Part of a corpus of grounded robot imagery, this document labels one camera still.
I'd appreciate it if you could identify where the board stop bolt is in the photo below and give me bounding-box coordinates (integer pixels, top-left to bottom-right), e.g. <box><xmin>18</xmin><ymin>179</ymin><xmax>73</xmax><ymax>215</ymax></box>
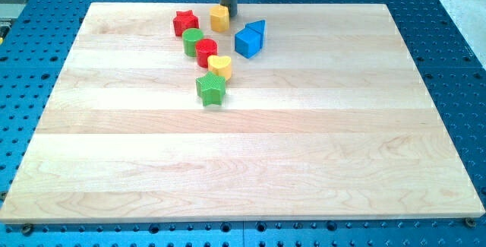
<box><xmin>20</xmin><ymin>223</ymin><xmax>34</xmax><ymax>236</ymax></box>
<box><xmin>464</xmin><ymin>217</ymin><xmax>476</xmax><ymax>228</ymax></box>

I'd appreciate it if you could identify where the light wooden board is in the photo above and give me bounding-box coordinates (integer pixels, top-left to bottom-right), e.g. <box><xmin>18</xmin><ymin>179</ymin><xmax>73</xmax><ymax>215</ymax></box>
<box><xmin>1</xmin><ymin>2</ymin><xmax>484</xmax><ymax>224</ymax></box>

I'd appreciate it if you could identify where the right board stop bolt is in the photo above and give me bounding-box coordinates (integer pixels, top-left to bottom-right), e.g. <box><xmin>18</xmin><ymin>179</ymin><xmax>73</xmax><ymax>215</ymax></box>
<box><xmin>464</xmin><ymin>217</ymin><xmax>476</xmax><ymax>228</ymax></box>

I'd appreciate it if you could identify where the yellow heart block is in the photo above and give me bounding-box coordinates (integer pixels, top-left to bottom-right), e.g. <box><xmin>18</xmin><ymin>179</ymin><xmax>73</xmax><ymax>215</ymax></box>
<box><xmin>207</xmin><ymin>55</ymin><xmax>232</xmax><ymax>81</ymax></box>

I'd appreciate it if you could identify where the red star block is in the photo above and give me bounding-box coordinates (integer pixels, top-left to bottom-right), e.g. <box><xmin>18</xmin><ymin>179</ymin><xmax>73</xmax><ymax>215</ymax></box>
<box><xmin>172</xmin><ymin>10</ymin><xmax>199</xmax><ymax>36</ymax></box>

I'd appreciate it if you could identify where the blue cube block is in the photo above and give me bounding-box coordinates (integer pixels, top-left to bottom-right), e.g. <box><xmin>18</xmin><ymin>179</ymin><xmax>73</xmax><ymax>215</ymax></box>
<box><xmin>235</xmin><ymin>27</ymin><xmax>263</xmax><ymax>59</ymax></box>

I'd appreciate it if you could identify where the left board stop bolt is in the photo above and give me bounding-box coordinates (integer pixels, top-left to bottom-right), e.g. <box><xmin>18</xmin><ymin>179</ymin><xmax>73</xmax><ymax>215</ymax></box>
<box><xmin>20</xmin><ymin>223</ymin><xmax>34</xmax><ymax>236</ymax></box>

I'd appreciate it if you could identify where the yellow hexagon block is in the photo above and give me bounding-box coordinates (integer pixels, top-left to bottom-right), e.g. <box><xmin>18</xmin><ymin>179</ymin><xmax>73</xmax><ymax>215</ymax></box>
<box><xmin>210</xmin><ymin>5</ymin><xmax>229</xmax><ymax>33</ymax></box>

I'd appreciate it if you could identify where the blue triangle block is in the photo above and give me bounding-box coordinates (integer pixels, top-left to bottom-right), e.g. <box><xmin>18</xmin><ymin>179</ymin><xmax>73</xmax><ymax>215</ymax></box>
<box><xmin>245</xmin><ymin>20</ymin><xmax>266</xmax><ymax>49</ymax></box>

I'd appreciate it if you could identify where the red cylinder block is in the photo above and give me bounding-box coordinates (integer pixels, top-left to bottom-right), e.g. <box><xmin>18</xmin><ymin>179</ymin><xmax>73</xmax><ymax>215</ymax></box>
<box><xmin>194</xmin><ymin>38</ymin><xmax>218</xmax><ymax>68</ymax></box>

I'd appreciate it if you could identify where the green cylinder block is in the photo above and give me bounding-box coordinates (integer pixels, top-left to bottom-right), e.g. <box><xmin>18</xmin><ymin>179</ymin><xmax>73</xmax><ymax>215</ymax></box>
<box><xmin>181</xmin><ymin>28</ymin><xmax>204</xmax><ymax>57</ymax></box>

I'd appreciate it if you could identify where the green star block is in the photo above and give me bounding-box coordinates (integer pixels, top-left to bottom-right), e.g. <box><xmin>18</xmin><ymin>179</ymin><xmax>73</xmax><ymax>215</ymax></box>
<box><xmin>195</xmin><ymin>71</ymin><xmax>226</xmax><ymax>106</ymax></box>

